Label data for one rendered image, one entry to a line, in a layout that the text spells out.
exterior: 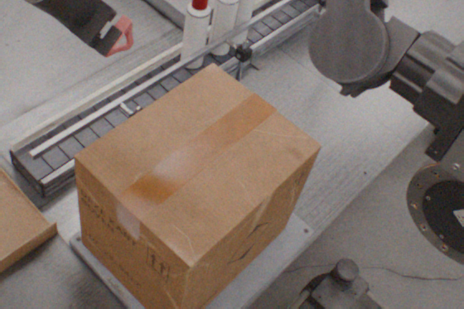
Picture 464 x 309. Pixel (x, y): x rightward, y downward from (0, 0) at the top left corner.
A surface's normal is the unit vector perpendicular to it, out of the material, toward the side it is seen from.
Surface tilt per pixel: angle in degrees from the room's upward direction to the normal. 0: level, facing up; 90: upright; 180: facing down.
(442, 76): 45
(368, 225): 0
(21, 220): 0
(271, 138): 0
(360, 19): 51
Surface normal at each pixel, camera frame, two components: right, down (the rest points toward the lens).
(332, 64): -0.43, -0.05
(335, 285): 0.14, -0.66
